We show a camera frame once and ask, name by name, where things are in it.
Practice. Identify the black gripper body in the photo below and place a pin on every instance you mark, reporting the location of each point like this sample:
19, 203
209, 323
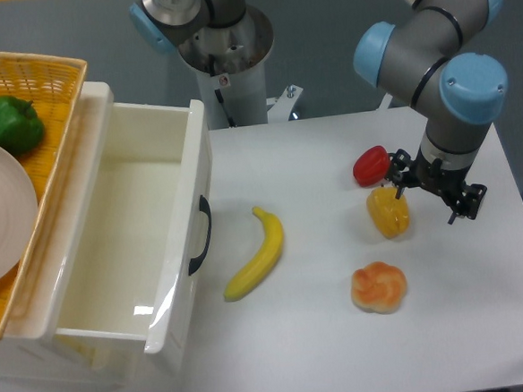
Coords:
433, 177

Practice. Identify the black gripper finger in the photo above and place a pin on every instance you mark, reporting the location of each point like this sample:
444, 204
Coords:
465, 201
399, 172

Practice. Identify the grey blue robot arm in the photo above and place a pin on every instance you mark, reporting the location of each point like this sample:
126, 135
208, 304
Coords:
421, 63

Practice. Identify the round orange bread roll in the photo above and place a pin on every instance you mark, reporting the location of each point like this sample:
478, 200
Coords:
379, 287

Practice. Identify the red bell pepper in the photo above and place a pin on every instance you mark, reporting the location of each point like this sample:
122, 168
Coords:
372, 166

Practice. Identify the yellow bell pepper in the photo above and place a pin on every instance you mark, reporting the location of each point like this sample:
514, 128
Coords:
389, 214

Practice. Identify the yellow banana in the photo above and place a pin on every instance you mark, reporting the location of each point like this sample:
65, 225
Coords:
262, 262

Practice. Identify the white open drawer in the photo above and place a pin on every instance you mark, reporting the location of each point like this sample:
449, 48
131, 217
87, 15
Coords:
129, 232

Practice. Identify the white drawer cabinet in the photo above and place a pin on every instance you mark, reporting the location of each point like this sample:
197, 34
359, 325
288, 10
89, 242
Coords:
76, 366

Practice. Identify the yellow wicker basket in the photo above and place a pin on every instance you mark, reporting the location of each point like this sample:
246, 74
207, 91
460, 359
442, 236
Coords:
53, 84

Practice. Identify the green bell pepper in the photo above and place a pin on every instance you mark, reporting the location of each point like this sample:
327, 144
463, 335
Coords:
21, 129

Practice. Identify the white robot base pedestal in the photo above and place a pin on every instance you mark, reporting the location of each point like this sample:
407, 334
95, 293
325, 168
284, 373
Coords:
229, 66

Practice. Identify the black drawer handle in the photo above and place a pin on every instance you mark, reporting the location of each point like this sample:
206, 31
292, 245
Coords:
204, 238

